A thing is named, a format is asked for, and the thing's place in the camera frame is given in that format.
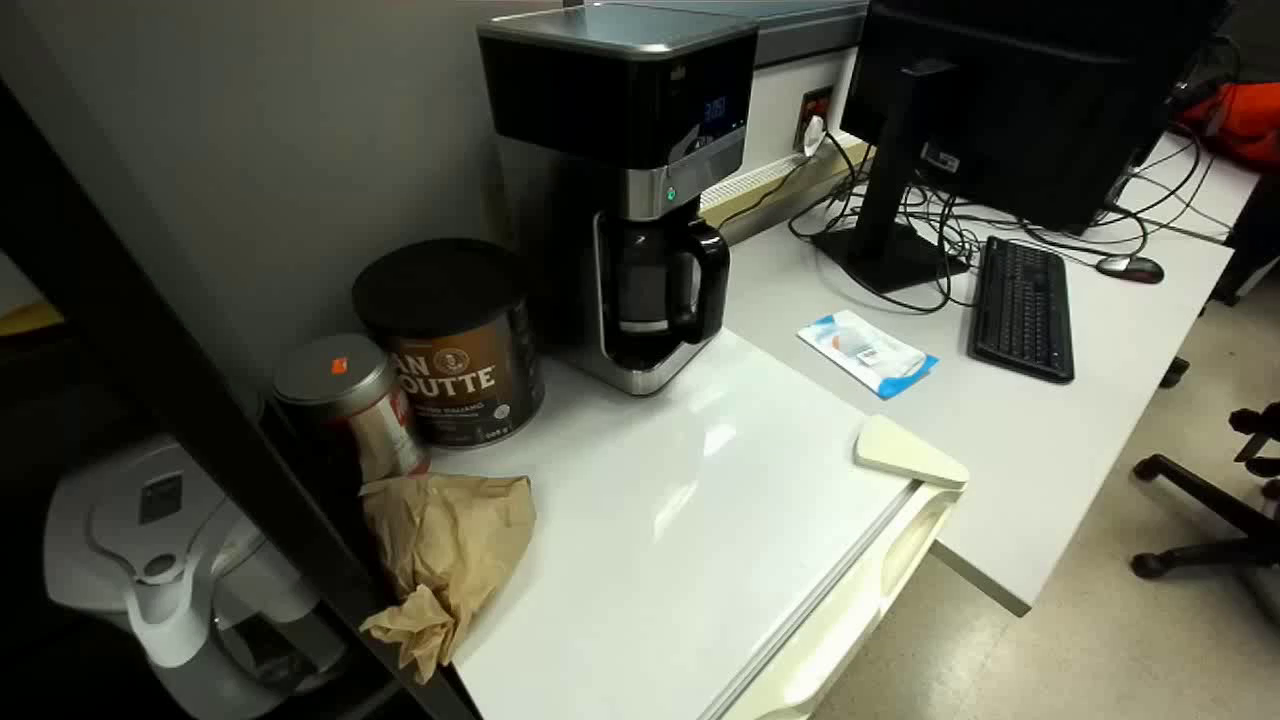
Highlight black computer mouse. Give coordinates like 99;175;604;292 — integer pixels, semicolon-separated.
1092;257;1163;285

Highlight black keyboard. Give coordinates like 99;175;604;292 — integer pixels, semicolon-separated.
969;238;1078;383

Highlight brown coffee can black lid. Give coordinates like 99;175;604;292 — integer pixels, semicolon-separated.
351;238;543;448

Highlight orange red cloth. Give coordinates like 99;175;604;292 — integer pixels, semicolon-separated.
1181;78;1280;172

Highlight black drip coffee machine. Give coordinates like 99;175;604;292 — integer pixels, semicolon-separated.
475;5;758;397

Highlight black diagonal frame bar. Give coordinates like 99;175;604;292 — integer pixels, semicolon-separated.
0;74;486;720

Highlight jar with silver lid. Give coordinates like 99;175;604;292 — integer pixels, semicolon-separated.
274;332;428;485

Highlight white wall power outlet box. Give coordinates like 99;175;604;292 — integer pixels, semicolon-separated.
744;50;848;169

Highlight black computer monitor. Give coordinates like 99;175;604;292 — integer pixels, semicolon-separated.
816;0;1232;292

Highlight blue white wipes packet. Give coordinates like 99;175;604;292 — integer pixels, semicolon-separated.
801;313;936;401

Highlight black office chair base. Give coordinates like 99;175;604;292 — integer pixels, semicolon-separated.
1127;402;1280;580

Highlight crumpled brown paper bag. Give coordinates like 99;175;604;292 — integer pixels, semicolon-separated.
360;471;537;683

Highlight black monitor cables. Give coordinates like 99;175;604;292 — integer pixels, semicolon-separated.
784;125;1238;319

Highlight glass coffee carafe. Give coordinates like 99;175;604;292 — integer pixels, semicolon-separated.
604;208;730;373

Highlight white water filter pitcher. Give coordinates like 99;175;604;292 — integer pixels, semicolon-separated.
44;437;348;720

